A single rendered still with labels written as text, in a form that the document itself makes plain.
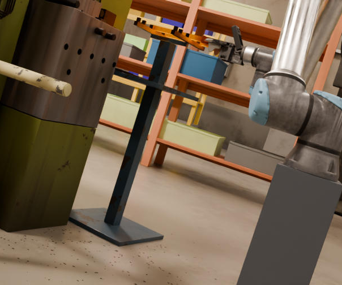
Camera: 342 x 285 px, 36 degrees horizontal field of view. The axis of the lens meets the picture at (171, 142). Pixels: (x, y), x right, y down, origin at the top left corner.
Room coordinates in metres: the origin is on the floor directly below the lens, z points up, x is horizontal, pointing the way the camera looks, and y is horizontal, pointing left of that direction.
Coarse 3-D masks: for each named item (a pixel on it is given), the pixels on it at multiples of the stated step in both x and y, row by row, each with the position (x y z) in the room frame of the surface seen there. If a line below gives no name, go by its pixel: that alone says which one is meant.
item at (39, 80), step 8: (0, 64) 1.81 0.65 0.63; (8, 64) 1.80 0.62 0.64; (0, 72) 1.82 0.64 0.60; (8, 72) 1.79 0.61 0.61; (16, 72) 1.77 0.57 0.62; (24, 72) 1.76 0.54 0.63; (32, 72) 1.75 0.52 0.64; (24, 80) 1.76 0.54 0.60; (32, 80) 1.74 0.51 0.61; (40, 80) 1.72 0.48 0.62; (48, 80) 1.71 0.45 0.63; (56, 80) 1.71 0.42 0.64; (48, 88) 1.71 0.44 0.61; (56, 88) 1.69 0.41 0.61; (64, 88) 1.68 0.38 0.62; (64, 96) 1.70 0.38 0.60
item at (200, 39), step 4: (156, 28) 2.57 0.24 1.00; (160, 28) 2.56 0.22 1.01; (164, 28) 2.55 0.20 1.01; (168, 28) 2.54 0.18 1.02; (164, 32) 2.55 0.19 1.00; (168, 32) 2.54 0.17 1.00; (184, 32) 2.49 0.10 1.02; (192, 36) 2.47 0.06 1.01; (196, 36) 2.46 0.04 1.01; (200, 36) 2.45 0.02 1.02; (204, 36) 2.43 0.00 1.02; (196, 40) 2.47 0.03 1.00; (200, 40) 2.45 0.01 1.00; (220, 40) 2.40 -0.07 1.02; (204, 44) 2.47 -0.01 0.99; (216, 44) 2.42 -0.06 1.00
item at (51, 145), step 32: (0, 128) 2.08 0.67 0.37; (32, 128) 2.01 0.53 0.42; (64, 128) 2.13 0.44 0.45; (0, 160) 2.06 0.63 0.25; (32, 160) 2.01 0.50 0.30; (64, 160) 2.19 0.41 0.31; (0, 192) 2.04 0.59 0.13; (32, 192) 2.07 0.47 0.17; (64, 192) 2.25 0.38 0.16; (0, 224) 2.02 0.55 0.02; (32, 224) 2.12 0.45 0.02; (64, 224) 2.32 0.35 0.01
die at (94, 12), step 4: (80, 0) 2.11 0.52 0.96; (84, 0) 2.13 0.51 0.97; (88, 0) 2.15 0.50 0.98; (92, 0) 2.17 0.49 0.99; (80, 4) 2.11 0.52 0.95; (84, 4) 2.13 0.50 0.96; (88, 4) 2.16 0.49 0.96; (92, 4) 2.18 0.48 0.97; (96, 4) 2.20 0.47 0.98; (100, 4) 2.22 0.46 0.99; (76, 8) 2.10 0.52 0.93; (80, 8) 2.12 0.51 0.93; (84, 8) 2.14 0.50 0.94; (88, 8) 2.16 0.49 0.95; (92, 8) 2.18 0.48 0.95; (96, 8) 2.21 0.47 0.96; (100, 8) 2.23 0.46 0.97; (84, 12) 2.15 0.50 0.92; (88, 12) 2.17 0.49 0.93; (92, 12) 2.19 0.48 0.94; (96, 12) 2.21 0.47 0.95; (92, 16) 2.20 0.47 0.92; (96, 16) 2.22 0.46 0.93
